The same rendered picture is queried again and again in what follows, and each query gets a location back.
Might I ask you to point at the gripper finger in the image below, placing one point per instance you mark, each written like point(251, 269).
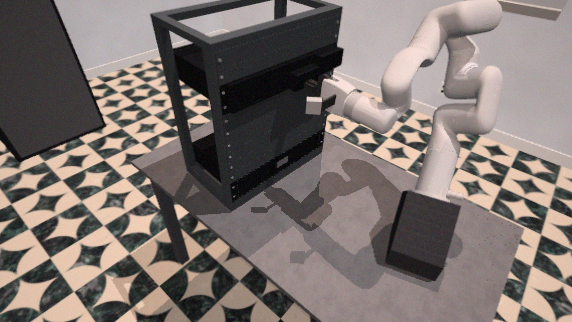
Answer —
point(314, 84)
point(316, 92)

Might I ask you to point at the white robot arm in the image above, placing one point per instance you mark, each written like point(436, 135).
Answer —
point(463, 80)

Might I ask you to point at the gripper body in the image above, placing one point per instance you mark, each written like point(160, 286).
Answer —
point(342, 89)

